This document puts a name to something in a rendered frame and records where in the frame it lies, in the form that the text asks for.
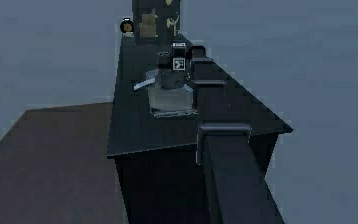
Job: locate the long black table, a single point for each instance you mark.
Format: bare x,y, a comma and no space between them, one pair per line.
143,126

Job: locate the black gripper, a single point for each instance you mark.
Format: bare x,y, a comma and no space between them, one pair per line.
171,79

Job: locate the dark tall shelf unit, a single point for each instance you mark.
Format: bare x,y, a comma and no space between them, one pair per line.
160,33

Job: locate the silver laptop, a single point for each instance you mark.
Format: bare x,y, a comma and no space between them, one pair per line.
168,101

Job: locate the pale cream figurine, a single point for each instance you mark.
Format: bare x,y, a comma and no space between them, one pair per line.
173,22

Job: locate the round black alarm clock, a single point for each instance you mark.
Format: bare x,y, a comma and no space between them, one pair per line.
126,26

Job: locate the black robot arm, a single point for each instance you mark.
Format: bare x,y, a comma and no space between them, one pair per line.
233,173

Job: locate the tan box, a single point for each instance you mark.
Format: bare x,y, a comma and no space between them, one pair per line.
148,26

